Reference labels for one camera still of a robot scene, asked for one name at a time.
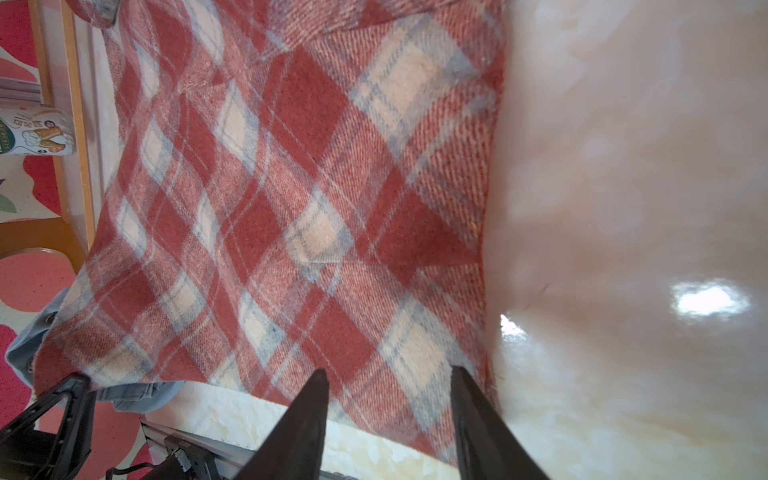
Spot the red plaid skirt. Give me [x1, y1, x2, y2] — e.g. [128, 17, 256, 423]
[32, 1, 506, 464]

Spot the light denim skirt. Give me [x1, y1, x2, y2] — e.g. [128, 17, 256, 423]
[5, 288, 185, 414]

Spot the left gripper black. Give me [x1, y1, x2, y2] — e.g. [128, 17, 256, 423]
[1, 374, 96, 479]

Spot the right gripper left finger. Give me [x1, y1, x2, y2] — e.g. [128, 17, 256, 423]
[235, 369, 329, 480]

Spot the wooden two-tier shelf rack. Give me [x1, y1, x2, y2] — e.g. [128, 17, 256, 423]
[1, 1, 96, 270]

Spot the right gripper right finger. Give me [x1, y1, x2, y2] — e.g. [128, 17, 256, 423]
[450, 366, 548, 480]

